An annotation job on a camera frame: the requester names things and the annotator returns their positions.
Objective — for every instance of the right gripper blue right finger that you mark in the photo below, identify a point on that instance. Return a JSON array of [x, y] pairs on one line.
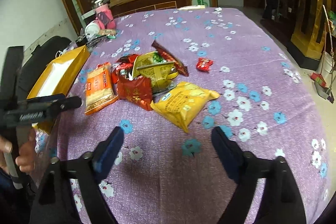
[[229, 153]]

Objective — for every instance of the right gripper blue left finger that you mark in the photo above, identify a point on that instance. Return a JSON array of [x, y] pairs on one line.
[[106, 153]]

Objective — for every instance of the orange cracker packet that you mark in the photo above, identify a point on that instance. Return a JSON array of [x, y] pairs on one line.
[[99, 89]]

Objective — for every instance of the yellow cheese sandwich cracker bag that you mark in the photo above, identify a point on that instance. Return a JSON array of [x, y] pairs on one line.
[[183, 103]]

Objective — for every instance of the red gold-lettered snack packet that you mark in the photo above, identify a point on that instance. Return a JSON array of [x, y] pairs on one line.
[[137, 91]]

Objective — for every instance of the small red candy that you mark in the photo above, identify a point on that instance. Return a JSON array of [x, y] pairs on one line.
[[204, 64]]

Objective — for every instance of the red black candy packet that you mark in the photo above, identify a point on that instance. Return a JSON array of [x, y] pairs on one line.
[[123, 65]]

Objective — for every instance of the dark red long wafer packet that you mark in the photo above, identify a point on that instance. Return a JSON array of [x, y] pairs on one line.
[[168, 56]]

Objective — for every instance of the yellow triangular snack packet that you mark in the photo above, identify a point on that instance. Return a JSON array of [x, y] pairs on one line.
[[153, 66]]

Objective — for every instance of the person's left hand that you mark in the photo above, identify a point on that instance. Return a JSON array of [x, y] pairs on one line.
[[26, 159]]

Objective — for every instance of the black leather sofa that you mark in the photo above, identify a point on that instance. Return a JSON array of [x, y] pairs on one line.
[[34, 67]]

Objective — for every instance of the yellow cardboard tray box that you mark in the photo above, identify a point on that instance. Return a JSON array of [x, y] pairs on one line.
[[60, 74]]

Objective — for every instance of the purple floral tablecloth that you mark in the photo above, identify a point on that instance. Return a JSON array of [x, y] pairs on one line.
[[164, 175]]

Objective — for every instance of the white round cup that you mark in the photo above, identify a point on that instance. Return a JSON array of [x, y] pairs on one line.
[[92, 29]]

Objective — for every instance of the broom and dustpan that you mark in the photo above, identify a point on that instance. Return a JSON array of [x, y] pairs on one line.
[[324, 76]]

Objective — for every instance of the green biscuit packet by bottle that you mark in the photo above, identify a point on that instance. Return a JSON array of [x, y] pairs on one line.
[[109, 33]]

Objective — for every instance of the pink sleeved water bottle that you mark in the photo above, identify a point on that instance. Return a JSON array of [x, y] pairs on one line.
[[104, 15]]

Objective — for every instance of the cream flat object table edge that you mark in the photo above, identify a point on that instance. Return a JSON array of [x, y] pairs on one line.
[[192, 8]]

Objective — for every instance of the wooden cabinet counter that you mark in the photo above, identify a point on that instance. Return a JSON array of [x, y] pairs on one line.
[[134, 6]]

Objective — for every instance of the person standing in background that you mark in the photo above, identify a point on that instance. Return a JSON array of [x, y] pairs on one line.
[[270, 9]]

